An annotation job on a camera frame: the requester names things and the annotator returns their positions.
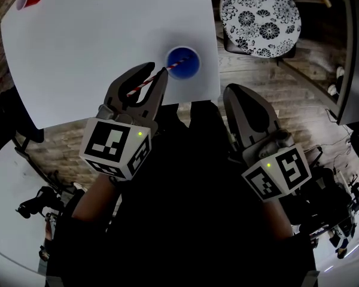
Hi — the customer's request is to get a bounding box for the white rectangular table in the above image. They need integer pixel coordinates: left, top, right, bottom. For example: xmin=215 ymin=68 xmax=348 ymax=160
xmin=0 ymin=0 xmax=221 ymax=130

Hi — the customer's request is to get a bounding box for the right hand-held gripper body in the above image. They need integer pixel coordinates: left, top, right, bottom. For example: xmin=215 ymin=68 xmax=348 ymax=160
xmin=229 ymin=129 xmax=314 ymax=203

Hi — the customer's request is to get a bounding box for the white round table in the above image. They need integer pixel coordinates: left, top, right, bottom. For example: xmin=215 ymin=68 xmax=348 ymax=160
xmin=0 ymin=152 xmax=48 ymax=287

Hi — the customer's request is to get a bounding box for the red white striped straw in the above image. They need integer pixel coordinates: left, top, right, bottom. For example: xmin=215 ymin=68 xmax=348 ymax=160
xmin=126 ymin=54 xmax=194 ymax=97

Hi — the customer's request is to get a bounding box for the person's right forearm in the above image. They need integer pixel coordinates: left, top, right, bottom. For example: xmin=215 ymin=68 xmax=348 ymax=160
xmin=261 ymin=200 xmax=294 ymax=240

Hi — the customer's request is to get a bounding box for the blue cup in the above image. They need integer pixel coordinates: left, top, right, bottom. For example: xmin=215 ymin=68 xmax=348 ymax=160
xmin=165 ymin=45 xmax=202 ymax=81

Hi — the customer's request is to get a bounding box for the person's black clothing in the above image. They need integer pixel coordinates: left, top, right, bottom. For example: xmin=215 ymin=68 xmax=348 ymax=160
xmin=44 ymin=100 xmax=321 ymax=287

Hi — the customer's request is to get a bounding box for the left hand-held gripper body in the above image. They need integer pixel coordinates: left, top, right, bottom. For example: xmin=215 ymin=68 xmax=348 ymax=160
xmin=78 ymin=103 xmax=159 ymax=181

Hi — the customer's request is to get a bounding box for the person's left forearm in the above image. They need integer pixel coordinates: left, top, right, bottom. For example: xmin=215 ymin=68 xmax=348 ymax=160
xmin=71 ymin=175 xmax=122 ymax=221

